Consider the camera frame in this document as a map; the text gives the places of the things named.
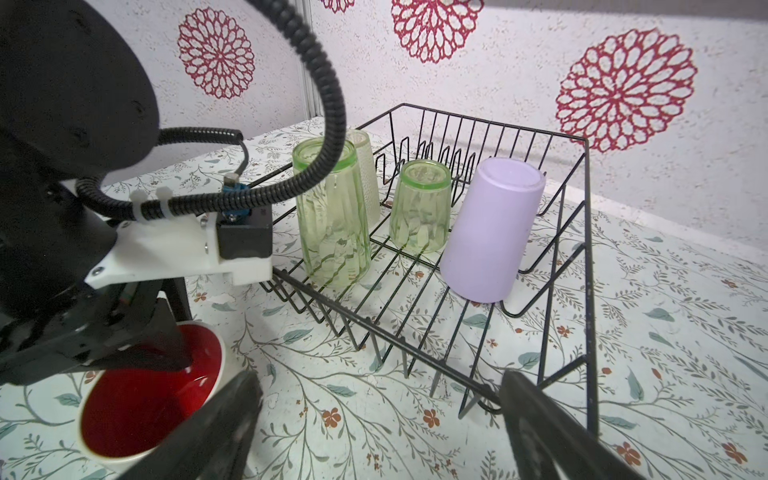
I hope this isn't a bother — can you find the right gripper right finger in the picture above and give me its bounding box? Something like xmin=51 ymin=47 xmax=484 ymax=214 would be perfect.
xmin=499 ymin=370 xmax=641 ymax=479

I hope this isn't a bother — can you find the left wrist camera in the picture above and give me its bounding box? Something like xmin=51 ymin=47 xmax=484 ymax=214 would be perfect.
xmin=85 ymin=206 xmax=273 ymax=289

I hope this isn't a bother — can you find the green glass mug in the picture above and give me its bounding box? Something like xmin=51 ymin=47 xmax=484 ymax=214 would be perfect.
xmin=389 ymin=159 xmax=451 ymax=254

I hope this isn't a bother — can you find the frosted pale green cup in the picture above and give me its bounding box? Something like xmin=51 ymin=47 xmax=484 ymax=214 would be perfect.
xmin=347 ymin=129 xmax=381 ymax=231

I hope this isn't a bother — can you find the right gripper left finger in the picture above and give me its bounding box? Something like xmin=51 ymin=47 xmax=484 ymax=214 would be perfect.
xmin=120 ymin=371 xmax=263 ymax=480

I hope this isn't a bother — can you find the light green glass cup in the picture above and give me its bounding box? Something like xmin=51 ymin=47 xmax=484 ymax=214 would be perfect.
xmin=296 ymin=140 xmax=371 ymax=291

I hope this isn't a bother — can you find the black wire dish rack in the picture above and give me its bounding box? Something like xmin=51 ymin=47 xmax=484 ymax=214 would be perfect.
xmin=263 ymin=103 xmax=599 ymax=433

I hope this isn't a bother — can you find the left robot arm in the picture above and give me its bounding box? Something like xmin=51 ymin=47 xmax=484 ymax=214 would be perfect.
xmin=1 ymin=1 xmax=190 ymax=385

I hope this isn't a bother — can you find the purple plastic cup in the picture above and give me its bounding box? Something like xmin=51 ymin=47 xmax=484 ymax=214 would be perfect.
xmin=439 ymin=157 xmax=546 ymax=303

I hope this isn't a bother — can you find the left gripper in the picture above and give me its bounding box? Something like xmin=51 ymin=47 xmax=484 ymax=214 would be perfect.
xmin=1 ymin=277 xmax=191 ymax=386

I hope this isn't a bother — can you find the red and white mug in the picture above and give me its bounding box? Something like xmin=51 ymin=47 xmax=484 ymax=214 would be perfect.
xmin=76 ymin=321 xmax=240 ymax=474

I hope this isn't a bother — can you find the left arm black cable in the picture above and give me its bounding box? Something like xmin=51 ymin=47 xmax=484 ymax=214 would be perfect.
xmin=74 ymin=0 xmax=349 ymax=222

